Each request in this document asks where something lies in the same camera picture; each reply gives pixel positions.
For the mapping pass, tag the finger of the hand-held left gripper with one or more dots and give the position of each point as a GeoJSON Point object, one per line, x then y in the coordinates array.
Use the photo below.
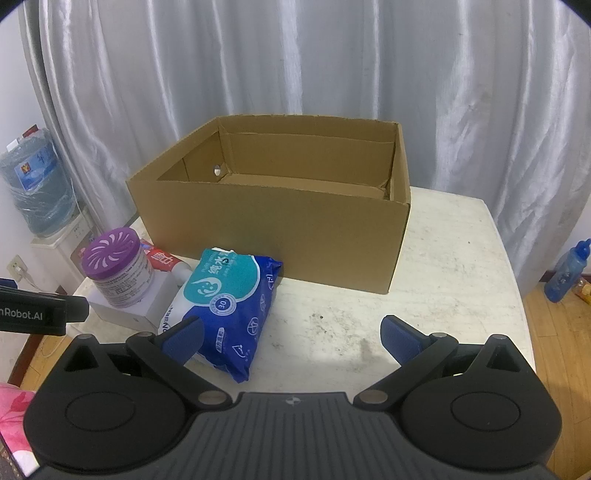
{"type": "Point", "coordinates": [77, 309]}

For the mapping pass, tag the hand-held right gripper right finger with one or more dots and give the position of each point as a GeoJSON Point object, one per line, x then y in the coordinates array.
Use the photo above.
{"type": "Point", "coordinates": [401, 339]}

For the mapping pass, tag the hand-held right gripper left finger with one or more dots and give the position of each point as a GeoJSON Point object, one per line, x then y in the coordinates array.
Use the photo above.
{"type": "Point", "coordinates": [182, 339]}

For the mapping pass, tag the purple lid air freshener jar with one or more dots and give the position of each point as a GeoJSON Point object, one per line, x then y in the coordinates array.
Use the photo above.
{"type": "Point", "coordinates": [115, 277]}

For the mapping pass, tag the blue wet wipes pack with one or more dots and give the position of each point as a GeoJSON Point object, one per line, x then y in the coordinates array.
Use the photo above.
{"type": "Point", "coordinates": [231, 300]}

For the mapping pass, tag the red toothpaste tube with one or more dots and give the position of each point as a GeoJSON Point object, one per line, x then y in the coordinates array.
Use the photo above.
{"type": "Point", "coordinates": [161, 261]}

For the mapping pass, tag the brown cardboard box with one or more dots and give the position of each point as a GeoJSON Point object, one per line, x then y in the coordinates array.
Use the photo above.
{"type": "Point", "coordinates": [277, 230]}

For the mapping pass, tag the small white box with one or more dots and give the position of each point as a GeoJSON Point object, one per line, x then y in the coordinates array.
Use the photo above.
{"type": "Point", "coordinates": [152, 300]}

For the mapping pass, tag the white water dispenser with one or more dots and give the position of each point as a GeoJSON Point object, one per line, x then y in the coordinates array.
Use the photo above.
{"type": "Point", "coordinates": [55, 258]}

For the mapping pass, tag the pink floral cloth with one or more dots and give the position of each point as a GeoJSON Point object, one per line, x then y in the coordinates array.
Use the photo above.
{"type": "Point", "coordinates": [14, 415]}

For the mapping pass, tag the blue water jug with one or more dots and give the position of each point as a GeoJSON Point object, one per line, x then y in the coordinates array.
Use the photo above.
{"type": "Point", "coordinates": [37, 194]}

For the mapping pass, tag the grey satin curtain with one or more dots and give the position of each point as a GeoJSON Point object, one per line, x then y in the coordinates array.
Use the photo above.
{"type": "Point", "coordinates": [295, 55]}

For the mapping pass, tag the white wall socket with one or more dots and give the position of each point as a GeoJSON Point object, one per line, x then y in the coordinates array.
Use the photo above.
{"type": "Point", "coordinates": [16, 267]}

